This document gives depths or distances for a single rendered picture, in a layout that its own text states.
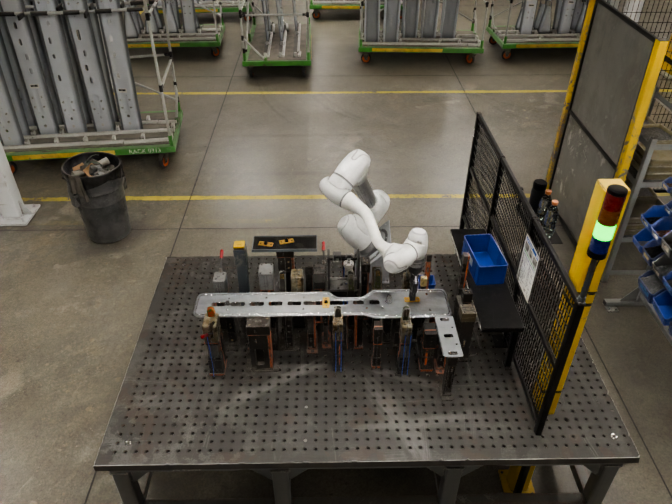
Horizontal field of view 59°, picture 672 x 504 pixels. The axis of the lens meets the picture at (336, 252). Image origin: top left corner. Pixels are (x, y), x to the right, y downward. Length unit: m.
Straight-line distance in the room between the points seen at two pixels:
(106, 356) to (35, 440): 0.74
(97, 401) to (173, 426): 1.26
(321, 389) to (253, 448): 0.48
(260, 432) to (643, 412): 2.56
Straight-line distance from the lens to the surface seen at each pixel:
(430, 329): 3.12
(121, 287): 5.16
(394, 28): 9.68
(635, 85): 4.64
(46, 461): 4.14
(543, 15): 10.58
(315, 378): 3.22
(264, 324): 3.05
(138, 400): 3.29
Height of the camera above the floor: 3.12
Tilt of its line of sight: 37 degrees down
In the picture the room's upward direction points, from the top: straight up
